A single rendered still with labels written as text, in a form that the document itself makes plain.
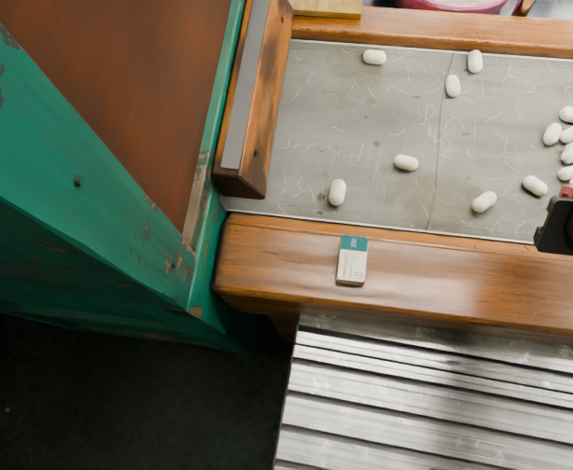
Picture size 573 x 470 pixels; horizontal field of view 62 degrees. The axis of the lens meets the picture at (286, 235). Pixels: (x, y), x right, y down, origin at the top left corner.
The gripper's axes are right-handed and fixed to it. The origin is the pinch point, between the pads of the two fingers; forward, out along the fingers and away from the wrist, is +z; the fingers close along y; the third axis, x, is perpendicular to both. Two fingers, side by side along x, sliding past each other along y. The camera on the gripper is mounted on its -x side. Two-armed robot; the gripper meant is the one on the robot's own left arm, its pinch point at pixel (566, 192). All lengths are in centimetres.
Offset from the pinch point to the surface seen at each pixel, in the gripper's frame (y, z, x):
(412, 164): 17.4, 7.5, 1.4
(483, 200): 7.8, 3.9, 4.1
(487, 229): 6.6, 2.7, 7.8
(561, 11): -7.6, 40.5, -15.6
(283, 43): 37.0, 13.9, -12.0
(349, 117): 26.7, 14.4, -2.1
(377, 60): 23.5, 20.7, -9.4
